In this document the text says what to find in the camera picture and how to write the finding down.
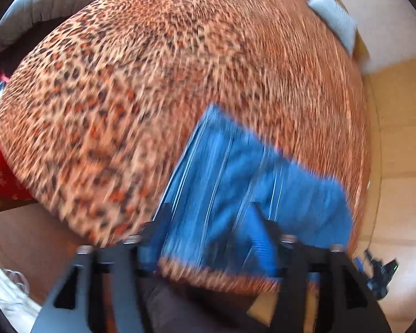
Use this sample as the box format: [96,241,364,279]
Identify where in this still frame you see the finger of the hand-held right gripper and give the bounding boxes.
[354,256,368,276]

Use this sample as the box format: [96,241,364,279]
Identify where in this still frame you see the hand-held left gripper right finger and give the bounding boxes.
[249,202,393,333]

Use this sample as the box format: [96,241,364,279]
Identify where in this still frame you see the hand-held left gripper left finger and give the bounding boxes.
[31,202,171,333]

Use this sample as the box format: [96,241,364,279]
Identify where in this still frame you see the blue denim pants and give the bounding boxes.
[149,102,355,283]

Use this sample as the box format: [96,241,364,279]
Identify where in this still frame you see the person's dark clothing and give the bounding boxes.
[138,277,269,333]

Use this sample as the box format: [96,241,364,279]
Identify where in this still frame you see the white cloth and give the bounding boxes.
[0,253,42,327]

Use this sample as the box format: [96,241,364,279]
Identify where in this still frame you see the leopard print blanket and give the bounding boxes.
[0,0,372,294]

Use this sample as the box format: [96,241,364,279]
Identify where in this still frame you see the red patterned bag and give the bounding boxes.
[0,69,33,202]

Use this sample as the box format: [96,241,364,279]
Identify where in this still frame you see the small grey pillow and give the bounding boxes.
[307,0,359,56]

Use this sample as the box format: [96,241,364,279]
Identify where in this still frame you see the grey striped pillow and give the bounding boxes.
[0,0,134,59]

